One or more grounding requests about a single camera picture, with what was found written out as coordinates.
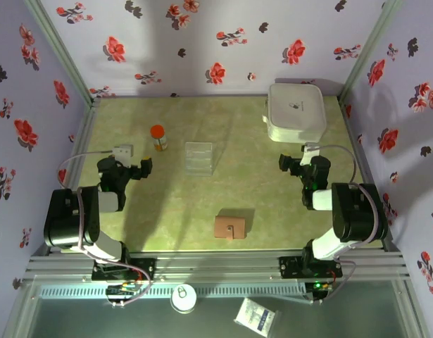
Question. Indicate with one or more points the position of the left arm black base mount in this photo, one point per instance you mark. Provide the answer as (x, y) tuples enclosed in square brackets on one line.
[(145, 268)]

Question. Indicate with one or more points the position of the brown leather card holder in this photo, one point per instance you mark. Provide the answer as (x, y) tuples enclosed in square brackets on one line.
[(237, 227)]

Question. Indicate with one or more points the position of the white packet in plastic bag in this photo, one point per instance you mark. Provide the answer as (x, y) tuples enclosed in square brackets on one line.
[(255, 316)]

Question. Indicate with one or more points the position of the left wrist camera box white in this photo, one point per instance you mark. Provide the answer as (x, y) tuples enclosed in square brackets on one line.
[(124, 152)]

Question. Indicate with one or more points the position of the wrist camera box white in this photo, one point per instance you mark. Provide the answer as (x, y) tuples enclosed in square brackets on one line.
[(124, 152), (309, 151)]

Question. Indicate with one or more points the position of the white round tin lock print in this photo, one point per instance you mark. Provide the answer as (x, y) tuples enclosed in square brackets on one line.
[(183, 298)]

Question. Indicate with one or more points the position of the orange capped small bottle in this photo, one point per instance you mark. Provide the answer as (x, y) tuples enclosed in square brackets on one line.
[(159, 135)]

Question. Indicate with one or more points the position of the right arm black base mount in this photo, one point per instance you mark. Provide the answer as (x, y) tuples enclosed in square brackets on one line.
[(290, 267)]

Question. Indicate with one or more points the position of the white zipped pouch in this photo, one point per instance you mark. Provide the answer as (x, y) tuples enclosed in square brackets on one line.
[(295, 112)]

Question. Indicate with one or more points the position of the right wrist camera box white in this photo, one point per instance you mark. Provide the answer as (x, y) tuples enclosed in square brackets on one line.
[(309, 151)]

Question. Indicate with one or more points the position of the clear acrylic card stand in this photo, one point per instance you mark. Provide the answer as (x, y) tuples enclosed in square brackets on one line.
[(198, 158)]

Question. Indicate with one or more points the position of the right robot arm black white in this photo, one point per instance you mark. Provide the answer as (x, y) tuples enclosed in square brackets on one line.
[(357, 211)]

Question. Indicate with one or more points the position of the aluminium rail by arm bases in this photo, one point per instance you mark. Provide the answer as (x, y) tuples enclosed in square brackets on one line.
[(219, 264)]

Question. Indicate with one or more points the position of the perforated metal strip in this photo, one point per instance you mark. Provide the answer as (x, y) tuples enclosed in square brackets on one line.
[(237, 291)]

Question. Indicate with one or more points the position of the aluminium corner post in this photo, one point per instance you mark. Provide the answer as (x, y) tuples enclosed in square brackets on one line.
[(60, 45), (371, 47)]

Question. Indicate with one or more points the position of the aluminium side rail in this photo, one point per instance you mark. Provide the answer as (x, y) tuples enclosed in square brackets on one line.
[(80, 141), (355, 141)]

